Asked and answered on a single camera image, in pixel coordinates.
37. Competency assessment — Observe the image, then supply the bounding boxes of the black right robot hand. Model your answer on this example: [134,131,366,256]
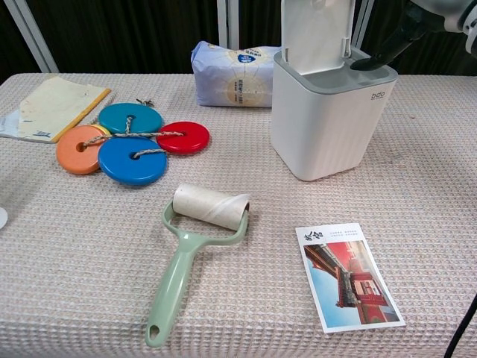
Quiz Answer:
[352,0,448,72]

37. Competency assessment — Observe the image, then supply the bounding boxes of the white trash bin lid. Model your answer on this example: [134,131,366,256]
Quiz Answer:
[270,0,399,183]

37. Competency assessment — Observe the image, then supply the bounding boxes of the pale blue tissue pack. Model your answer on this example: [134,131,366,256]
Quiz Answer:
[190,40,282,109]

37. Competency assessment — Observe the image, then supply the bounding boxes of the beige waffle tablecloth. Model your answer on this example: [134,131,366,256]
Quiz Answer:
[0,72,477,358]

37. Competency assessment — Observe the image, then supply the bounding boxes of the red disc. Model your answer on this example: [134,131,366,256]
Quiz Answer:
[155,121,211,154]

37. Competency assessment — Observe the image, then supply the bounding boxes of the red palace postcard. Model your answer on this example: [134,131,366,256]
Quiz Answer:
[294,222,406,334]

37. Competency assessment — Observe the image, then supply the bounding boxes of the teal disc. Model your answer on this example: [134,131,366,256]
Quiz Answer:
[98,102,164,136]

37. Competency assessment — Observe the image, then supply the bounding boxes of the black curtain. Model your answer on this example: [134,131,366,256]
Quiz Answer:
[0,0,477,78]

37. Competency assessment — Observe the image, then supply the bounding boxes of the blue disc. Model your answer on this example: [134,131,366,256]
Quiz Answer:
[97,136,168,186]

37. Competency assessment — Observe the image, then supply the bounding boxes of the green lint roller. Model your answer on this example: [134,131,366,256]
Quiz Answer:
[144,183,251,350]

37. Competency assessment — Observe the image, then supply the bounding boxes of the orange disc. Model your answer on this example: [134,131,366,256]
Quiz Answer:
[55,125,104,175]

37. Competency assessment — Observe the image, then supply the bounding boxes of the worn yellow spiral notebook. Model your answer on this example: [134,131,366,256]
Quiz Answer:
[0,74,113,145]

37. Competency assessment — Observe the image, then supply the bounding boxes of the thin grey metal frame post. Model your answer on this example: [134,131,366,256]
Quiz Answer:
[351,0,376,48]

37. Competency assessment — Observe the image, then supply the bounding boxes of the upright grey metal frame post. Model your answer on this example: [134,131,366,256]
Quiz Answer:
[216,0,240,49]

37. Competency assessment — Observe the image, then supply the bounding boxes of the braided beige rope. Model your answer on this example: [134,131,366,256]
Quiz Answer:
[82,116,185,160]

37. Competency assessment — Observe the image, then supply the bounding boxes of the black cable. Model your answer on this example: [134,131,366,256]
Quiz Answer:
[442,296,477,358]

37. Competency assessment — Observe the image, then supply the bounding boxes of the slanted grey metal frame post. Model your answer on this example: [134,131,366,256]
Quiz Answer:
[2,0,60,74]

